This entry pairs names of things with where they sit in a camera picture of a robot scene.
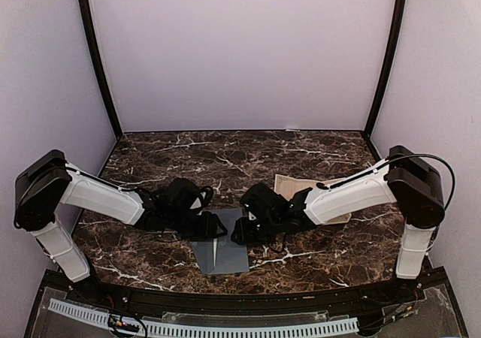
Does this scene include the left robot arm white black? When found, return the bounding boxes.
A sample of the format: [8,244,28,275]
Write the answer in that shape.
[14,149,228,305]

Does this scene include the black frame post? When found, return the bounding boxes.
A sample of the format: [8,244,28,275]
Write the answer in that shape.
[363,0,406,141]
[78,0,123,140]

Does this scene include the beige lined letter paper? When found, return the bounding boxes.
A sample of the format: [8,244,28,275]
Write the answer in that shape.
[213,238,218,267]

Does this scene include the white slotted cable duct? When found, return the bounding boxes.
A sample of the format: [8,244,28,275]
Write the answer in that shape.
[48,298,358,337]

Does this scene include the black left frame post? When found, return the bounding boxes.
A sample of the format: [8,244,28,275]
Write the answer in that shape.
[78,0,123,140]

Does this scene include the black right frame post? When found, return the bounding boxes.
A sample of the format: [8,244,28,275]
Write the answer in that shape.
[363,0,406,141]

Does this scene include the beige letter sheet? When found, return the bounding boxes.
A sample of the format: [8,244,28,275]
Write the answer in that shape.
[274,174,352,225]

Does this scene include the grey paper envelope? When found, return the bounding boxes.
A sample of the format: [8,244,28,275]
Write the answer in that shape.
[191,208,250,276]

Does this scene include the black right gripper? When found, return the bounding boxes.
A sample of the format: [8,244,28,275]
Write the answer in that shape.
[230,215,282,246]

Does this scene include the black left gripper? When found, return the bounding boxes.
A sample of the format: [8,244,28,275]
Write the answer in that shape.
[166,209,228,242]

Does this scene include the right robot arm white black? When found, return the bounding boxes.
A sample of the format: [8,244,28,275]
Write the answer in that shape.
[231,145,452,303]

